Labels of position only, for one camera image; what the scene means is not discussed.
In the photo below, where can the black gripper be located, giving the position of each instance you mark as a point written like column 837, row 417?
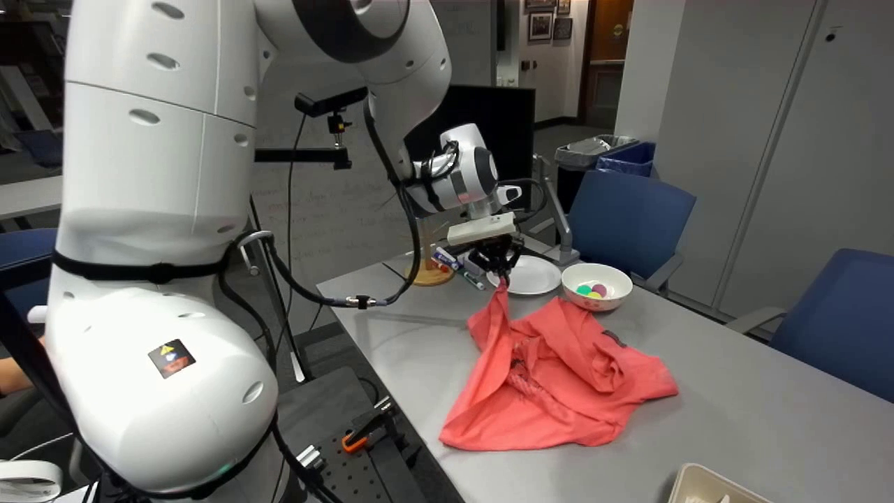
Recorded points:
column 492, row 248

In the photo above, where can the peach printed sweatshirt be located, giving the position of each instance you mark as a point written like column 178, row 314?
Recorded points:
column 559, row 392

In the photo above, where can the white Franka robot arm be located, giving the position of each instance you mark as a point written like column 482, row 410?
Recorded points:
column 148, row 141

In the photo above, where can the white plate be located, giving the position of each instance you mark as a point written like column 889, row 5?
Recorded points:
column 534, row 276

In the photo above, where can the wooden mug tree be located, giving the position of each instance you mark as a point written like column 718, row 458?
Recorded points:
column 430, row 276

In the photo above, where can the green ball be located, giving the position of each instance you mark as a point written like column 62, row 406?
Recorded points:
column 581, row 290

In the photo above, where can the pink ball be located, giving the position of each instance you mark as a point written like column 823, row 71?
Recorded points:
column 598, row 290

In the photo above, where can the white bowl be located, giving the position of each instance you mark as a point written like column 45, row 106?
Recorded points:
column 616, row 297

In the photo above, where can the grey trash bin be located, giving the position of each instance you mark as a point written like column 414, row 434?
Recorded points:
column 576, row 177

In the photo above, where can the blue office chair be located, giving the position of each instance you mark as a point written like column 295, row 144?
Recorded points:
column 28, row 268
column 848, row 317
column 633, row 219

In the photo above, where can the blue recycling bin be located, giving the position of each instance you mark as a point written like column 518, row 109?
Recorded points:
column 629, row 160

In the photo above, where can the silver metal knob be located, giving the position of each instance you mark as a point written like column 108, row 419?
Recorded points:
column 309, row 458

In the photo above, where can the brown wooden door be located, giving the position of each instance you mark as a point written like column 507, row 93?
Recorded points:
column 611, row 30

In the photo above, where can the beige plastic tray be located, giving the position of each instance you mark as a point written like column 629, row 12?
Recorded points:
column 700, row 489

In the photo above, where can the grey metal cabinet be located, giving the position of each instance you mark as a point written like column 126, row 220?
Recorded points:
column 771, row 141

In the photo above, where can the white curved plastic part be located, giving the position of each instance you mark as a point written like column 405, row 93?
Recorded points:
column 28, row 479

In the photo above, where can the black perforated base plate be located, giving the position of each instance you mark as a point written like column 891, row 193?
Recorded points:
column 326, row 408

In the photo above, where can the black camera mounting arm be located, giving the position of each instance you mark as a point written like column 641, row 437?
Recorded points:
column 298, row 155

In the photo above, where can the black camera on mount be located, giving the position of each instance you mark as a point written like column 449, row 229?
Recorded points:
column 326, row 102

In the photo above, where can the framed wall picture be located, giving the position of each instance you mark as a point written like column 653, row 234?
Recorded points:
column 539, row 25

